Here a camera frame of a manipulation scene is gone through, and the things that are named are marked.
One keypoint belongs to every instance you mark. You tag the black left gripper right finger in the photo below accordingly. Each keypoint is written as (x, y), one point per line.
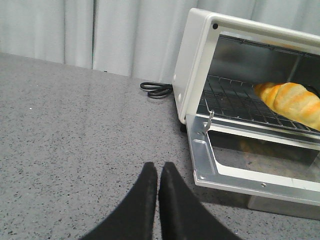
(182, 216)

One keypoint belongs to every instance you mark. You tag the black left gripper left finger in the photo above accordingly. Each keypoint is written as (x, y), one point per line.
(133, 218)

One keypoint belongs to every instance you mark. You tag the glass oven door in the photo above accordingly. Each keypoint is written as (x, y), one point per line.
(278, 169)

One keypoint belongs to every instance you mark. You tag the golden bread loaf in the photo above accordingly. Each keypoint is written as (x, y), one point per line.
(291, 100)

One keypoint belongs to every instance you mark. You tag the white Toshiba toaster oven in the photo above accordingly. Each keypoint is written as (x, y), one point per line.
(239, 49)

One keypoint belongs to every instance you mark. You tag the pale pleated curtain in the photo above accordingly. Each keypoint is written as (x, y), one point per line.
(136, 38)

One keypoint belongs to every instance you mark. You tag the metal wire oven rack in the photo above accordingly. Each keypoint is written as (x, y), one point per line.
(235, 100)

